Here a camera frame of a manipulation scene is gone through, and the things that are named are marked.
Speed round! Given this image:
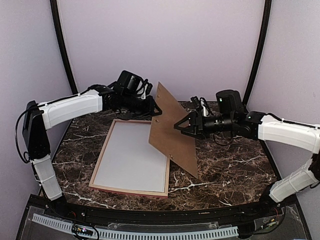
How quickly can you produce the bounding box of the right black corner post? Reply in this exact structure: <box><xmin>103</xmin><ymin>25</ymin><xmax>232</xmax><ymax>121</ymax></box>
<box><xmin>242</xmin><ymin>0</ymin><xmax>272</xmax><ymax>107</ymax></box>

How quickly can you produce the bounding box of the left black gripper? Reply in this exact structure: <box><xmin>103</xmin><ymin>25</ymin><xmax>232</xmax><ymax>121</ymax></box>
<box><xmin>121</xmin><ymin>92</ymin><xmax>163</xmax><ymax>119</ymax></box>

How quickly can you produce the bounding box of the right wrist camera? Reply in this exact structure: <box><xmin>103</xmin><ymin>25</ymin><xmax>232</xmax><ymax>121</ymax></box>
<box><xmin>189</xmin><ymin>89</ymin><xmax>247</xmax><ymax>118</ymax></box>

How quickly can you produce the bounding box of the brown cardboard backing board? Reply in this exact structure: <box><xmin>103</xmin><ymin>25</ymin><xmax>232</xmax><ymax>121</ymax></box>
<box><xmin>149</xmin><ymin>82</ymin><xmax>198</xmax><ymax>179</ymax></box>

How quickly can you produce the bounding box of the black front rail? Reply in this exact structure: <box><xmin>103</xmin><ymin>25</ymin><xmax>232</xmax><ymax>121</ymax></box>
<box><xmin>29</xmin><ymin>194</ymin><xmax>298</xmax><ymax>227</ymax></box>

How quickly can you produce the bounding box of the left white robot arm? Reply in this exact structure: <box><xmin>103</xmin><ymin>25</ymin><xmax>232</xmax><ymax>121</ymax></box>
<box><xmin>19</xmin><ymin>84</ymin><xmax>162</xmax><ymax>218</ymax></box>

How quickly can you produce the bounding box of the landscape photo print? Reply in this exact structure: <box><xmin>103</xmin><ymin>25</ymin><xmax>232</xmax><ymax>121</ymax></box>
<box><xmin>93</xmin><ymin>121</ymin><xmax>169</xmax><ymax>193</ymax></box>

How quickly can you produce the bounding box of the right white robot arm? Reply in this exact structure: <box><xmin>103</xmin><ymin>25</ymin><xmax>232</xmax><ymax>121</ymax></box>
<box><xmin>174</xmin><ymin>111</ymin><xmax>320</xmax><ymax>217</ymax></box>

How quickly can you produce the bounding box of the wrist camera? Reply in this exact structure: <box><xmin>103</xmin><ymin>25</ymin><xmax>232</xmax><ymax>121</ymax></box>
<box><xmin>189</xmin><ymin>89</ymin><xmax>247</xmax><ymax>118</ymax></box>
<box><xmin>113</xmin><ymin>70</ymin><xmax>153</xmax><ymax>100</ymax></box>

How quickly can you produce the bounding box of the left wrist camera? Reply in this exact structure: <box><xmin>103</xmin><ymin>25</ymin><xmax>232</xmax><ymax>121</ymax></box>
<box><xmin>113</xmin><ymin>70</ymin><xmax>153</xmax><ymax>100</ymax></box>

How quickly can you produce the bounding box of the pink wooden picture frame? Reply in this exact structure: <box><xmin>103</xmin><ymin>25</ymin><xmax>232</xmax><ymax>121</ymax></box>
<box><xmin>88</xmin><ymin>119</ymin><xmax>171</xmax><ymax>200</ymax></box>

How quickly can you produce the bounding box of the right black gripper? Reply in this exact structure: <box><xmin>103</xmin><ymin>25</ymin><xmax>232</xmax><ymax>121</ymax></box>
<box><xmin>174</xmin><ymin>110</ymin><xmax>236</xmax><ymax>140</ymax></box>

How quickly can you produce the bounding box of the left black corner post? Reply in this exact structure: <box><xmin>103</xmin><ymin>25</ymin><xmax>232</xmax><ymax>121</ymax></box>
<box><xmin>49</xmin><ymin>0</ymin><xmax>78</xmax><ymax>94</ymax></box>

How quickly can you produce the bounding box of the black corner post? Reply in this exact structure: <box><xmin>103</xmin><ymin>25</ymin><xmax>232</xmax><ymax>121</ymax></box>
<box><xmin>49</xmin><ymin>0</ymin><xmax>78</xmax><ymax>94</ymax></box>
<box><xmin>242</xmin><ymin>0</ymin><xmax>272</xmax><ymax>107</ymax></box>

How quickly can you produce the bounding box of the white slotted cable duct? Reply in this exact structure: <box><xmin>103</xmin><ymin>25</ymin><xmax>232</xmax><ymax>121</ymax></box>
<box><xmin>31</xmin><ymin>213</ymin><xmax>239</xmax><ymax>240</ymax></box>

